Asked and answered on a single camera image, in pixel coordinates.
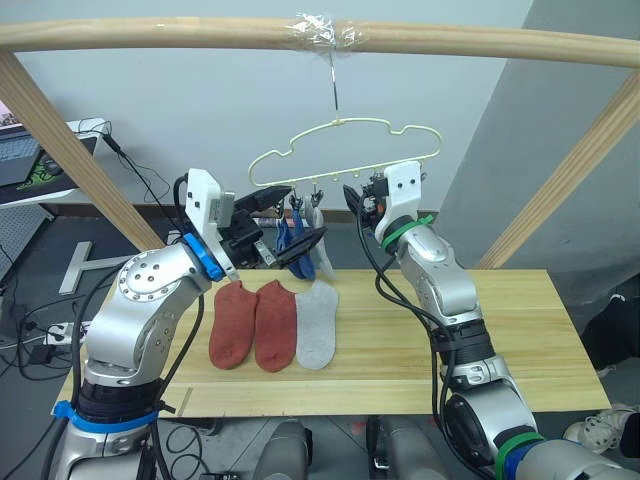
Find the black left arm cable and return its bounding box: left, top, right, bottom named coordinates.
left=49, top=173, right=207, bottom=480

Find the grey rounded robot leg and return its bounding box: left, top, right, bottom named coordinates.
left=366, top=414, right=454, bottom=480
left=258, top=418, right=315, bottom=480

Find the red sock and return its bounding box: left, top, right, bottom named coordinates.
left=253, top=279, right=299, bottom=374
left=208, top=280, right=259, bottom=371

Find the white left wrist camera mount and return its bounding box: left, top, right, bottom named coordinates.
left=181, top=168, right=239, bottom=281

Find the slanted wooden frame beam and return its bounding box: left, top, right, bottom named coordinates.
left=474, top=69, right=640, bottom=271
left=0, top=49, right=167, bottom=252

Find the white desk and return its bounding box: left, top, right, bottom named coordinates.
left=0, top=117, right=110, bottom=207

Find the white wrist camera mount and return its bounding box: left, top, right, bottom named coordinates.
left=373, top=162, right=425, bottom=242
left=181, top=168, right=239, bottom=281

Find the blue sock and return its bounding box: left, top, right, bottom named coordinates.
left=274, top=208, right=295, bottom=257
left=289, top=205, right=318, bottom=281

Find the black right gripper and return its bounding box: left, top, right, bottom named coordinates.
left=341, top=175, right=392, bottom=233

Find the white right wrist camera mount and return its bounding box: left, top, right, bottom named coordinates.
left=373, top=162, right=425, bottom=242

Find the black power adapter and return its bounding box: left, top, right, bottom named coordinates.
left=26, top=344, right=59, bottom=367

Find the white sneaker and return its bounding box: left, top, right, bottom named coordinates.
left=563, top=402, right=640, bottom=456

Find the black clothed person leg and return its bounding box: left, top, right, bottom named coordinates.
left=581, top=292, right=640, bottom=374

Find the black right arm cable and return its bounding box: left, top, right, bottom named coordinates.
left=354, top=214, right=457, bottom=437

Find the horizontal wooden frame bar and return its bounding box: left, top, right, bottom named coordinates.
left=0, top=16, right=640, bottom=72

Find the pale yellow clip hanger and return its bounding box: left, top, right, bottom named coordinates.
left=247, top=49, right=444, bottom=211

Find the white power strip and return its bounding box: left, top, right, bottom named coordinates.
left=43, top=319, right=94, bottom=347

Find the perforated grey metal panel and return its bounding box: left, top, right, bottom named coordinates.
left=0, top=203, right=52, bottom=282

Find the clear plastic tape wrap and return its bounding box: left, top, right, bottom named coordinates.
left=286, top=10, right=369, bottom=57

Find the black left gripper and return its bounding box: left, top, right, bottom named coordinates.
left=218, top=185, right=328, bottom=270

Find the black green mouse pad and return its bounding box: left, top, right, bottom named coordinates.
left=0, top=134, right=97, bottom=195

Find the laptop computer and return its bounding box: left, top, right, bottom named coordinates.
left=0, top=99, right=42, bottom=189

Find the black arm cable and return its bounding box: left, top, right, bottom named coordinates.
left=354, top=214, right=457, bottom=437
left=49, top=173, right=207, bottom=480

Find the grey T-shaped metal bracket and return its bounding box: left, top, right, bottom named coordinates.
left=58, top=241, right=133, bottom=297

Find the grey sock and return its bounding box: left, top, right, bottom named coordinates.
left=294, top=279, right=342, bottom=372
left=302, top=194, right=339, bottom=282

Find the black desk cable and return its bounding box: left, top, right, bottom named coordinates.
left=78, top=117, right=175, bottom=214

